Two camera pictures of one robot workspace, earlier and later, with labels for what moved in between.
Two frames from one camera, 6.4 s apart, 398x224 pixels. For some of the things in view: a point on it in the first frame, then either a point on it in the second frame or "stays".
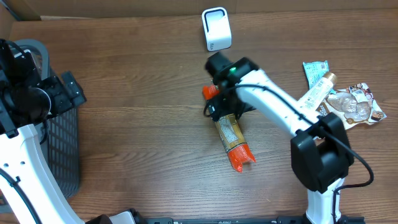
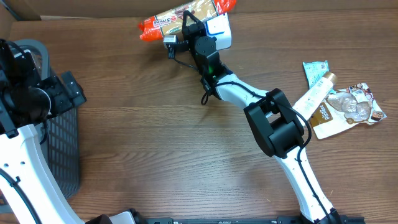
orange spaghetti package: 231,135 → 170,22
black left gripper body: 60,99 stays
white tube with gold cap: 314,96 stays
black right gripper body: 231,104 → 193,35
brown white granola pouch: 354,105 stays
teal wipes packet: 315,70 stays
